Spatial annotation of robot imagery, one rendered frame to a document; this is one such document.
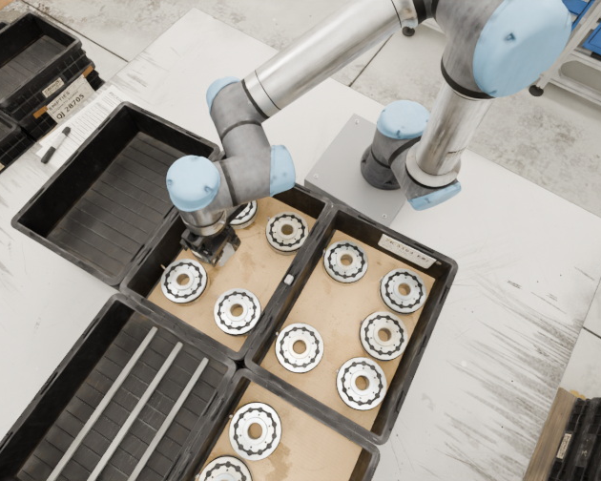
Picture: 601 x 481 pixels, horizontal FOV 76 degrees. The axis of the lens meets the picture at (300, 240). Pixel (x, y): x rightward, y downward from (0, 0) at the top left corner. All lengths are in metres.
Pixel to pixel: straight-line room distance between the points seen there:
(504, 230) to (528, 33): 0.76
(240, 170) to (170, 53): 1.00
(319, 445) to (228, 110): 0.65
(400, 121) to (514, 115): 1.64
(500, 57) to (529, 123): 2.00
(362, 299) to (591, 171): 1.84
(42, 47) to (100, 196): 1.13
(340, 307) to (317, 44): 0.54
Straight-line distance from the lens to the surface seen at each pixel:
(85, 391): 0.97
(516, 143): 2.42
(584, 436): 1.73
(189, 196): 0.56
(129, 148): 1.16
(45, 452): 1.00
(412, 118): 0.95
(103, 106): 1.46
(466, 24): 0.59
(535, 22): 0.56
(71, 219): 1.11
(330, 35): 0.64
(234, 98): 0.66
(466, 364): 1.08
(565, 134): 2.60
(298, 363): 0.83
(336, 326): 0.88
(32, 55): 2.10
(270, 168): 0.59
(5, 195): 1.42
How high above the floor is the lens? 1.69
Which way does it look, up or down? 68 degrees down
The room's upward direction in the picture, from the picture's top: 2 degrees clockwise
